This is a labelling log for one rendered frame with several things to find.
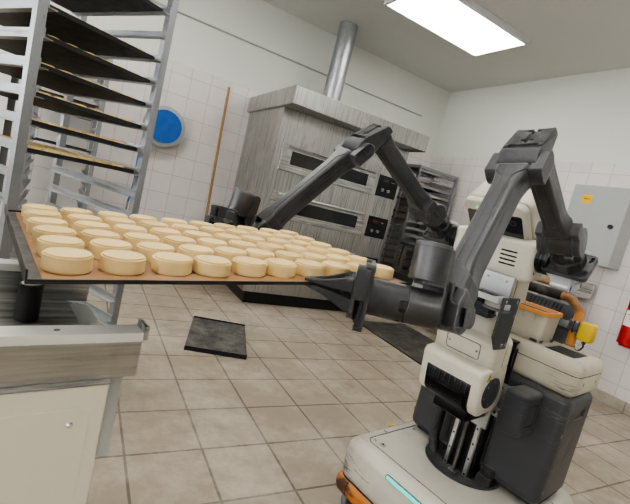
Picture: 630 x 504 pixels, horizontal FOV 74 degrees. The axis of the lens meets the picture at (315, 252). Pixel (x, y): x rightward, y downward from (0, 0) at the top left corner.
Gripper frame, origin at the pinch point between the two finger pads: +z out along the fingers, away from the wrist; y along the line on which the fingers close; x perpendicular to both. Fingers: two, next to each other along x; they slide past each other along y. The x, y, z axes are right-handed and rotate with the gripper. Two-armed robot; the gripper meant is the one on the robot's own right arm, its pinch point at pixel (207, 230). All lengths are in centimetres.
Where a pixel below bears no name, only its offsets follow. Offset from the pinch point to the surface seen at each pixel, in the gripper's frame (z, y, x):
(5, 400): 51, -15, 0
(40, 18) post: -35, 46, -76
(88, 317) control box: 26.7, -14.6, -7.5
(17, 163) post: -34, 1, -77
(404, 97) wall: -492, 156, 51
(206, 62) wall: -345, 115, -158
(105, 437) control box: 38.6, -25.5, 5.0
